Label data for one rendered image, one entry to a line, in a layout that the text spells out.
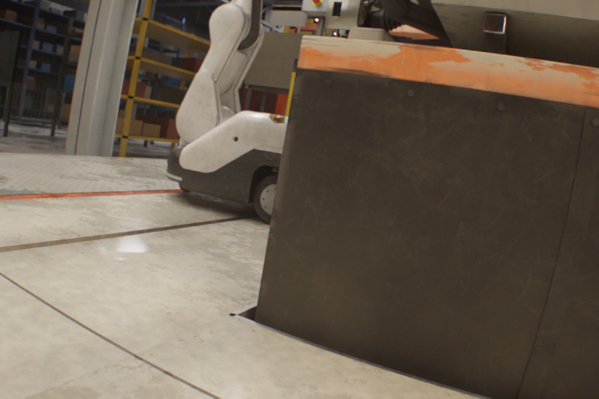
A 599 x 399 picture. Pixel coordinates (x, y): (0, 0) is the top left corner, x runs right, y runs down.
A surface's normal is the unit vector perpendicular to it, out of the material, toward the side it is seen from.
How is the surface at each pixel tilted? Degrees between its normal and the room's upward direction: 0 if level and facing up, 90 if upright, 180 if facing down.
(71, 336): 0
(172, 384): 0
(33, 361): 0
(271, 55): 90
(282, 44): 90
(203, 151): 90
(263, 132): 90
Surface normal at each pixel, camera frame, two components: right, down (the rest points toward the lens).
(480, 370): -0.44, 0.00
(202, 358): 0.17, -0.98
